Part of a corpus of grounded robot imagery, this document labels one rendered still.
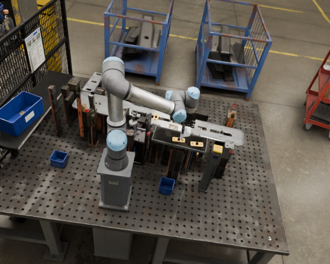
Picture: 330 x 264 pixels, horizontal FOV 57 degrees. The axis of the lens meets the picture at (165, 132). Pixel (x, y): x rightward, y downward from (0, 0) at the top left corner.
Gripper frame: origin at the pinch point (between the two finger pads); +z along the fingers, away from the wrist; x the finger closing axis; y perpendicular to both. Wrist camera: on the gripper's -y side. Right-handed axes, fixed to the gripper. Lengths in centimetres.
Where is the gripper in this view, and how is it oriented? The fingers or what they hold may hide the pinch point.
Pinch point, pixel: (180, 132)
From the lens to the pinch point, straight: 197.9
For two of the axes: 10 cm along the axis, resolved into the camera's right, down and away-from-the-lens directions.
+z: -1.2, 7.1, 7.0
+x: 0.5, -7.0, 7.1
